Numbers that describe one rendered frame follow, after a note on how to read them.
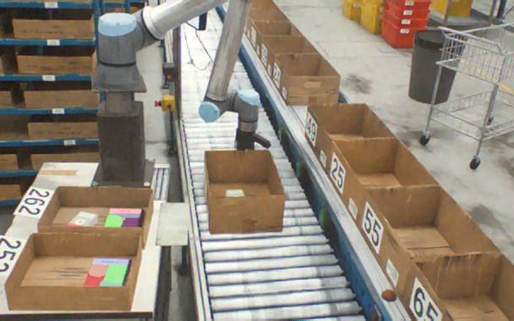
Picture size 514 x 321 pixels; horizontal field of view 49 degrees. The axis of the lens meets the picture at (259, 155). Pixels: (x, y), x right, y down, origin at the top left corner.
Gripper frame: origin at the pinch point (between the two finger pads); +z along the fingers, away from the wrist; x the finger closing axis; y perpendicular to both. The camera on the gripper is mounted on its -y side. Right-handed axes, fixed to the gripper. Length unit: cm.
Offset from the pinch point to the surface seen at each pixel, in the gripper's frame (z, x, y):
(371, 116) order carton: -22, -6, -58
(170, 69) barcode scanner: -28, -58, 33
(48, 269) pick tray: 4, 59, 80
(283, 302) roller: 6, 83, 2
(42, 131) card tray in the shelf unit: 22, -93, 106
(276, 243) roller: 6, 50, -2
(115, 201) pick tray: 2, 21, 59
